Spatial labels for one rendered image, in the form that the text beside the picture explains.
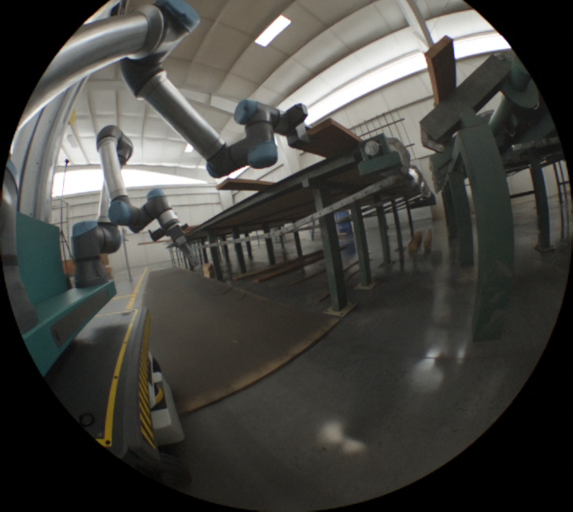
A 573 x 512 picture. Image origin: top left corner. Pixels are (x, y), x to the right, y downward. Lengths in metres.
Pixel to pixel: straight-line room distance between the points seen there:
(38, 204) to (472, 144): 1.36
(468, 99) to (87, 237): 1.38
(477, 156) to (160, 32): 0.83
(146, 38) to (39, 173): 0.58
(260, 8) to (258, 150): 6.35
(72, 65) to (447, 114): 0.89
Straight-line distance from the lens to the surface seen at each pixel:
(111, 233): 0.86
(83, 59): 0.31
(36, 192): 0.79
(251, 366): 0.84
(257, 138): 0.45
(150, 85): 0.49
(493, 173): 0.71
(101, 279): 0.75
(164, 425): 0.56
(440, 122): 0.76
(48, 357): 0.37
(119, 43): 0.35
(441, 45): 0.63
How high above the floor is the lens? 0.54
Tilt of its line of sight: 2 degrees up
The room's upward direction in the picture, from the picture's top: 10 degrees counter-clockwise
